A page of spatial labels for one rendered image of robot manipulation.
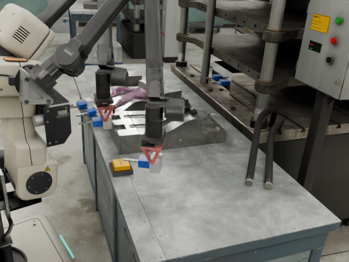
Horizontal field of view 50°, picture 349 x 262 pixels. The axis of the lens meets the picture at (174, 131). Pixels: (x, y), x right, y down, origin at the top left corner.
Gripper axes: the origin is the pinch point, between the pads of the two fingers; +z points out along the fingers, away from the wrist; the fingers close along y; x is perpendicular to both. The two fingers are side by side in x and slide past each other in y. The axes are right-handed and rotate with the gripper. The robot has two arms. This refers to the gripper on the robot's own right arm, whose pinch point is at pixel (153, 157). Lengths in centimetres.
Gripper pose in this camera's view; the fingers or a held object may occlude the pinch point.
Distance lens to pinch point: 127.9
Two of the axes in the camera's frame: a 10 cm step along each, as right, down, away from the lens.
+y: 1.5, -4.2, 8.9
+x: -9.9, -1.0, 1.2
